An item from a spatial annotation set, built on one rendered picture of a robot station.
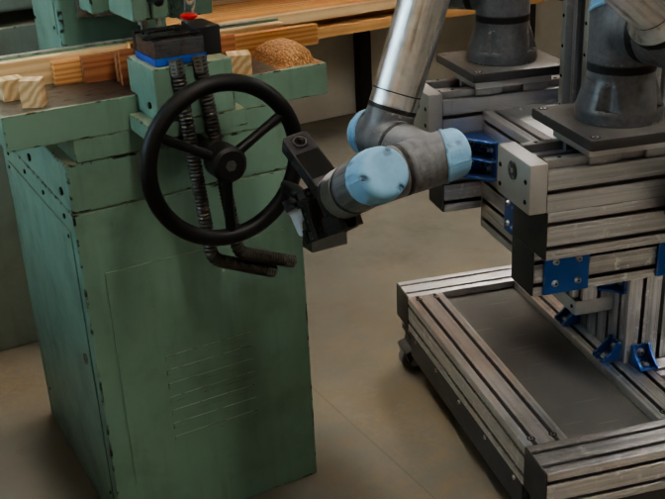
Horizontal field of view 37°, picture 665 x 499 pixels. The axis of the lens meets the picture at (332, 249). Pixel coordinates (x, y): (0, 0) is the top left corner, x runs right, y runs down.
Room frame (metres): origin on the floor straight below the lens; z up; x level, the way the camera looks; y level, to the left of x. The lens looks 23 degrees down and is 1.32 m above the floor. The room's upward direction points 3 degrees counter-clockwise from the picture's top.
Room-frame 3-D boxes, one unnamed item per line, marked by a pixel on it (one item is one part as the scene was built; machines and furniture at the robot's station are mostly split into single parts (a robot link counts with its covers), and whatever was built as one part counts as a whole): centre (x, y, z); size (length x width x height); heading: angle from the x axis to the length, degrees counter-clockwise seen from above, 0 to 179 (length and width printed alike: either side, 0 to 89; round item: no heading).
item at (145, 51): (1.68, 0.24, 0.99); 0.13 x 0.11 x 0.06; 118
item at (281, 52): (1.89, 0.08, 0.92); 0.14 x 0.09 x 0.04; 28
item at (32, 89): (1.63, 0.48, 0.92); 0.04 x 0.03 x 0.05; 90
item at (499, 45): (2.16, -0.39, 0.87); 0.15 x 0.15 x 0.10
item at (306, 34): (1.90, 0.25, 0.92); 0.54 x 0.02 x 0.04; 118
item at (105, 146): (1.80, 0.30, 0.82); 0.40 x 0.21 x 0.04; 118
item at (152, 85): (1.68, 0.25, 0.91); 0.15 x 0.14 x 0.09; 118
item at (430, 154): (1.36, -0.14, 0.87); 0.11 x 0.11 x 0.08; 27
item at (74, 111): (1.75, 0.29, 0.87); 0.61 x 0.30 x 0.06; 118
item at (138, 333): (1.96, 0.39, 0.35); 0.58 x 0.45 x 0.71; 28
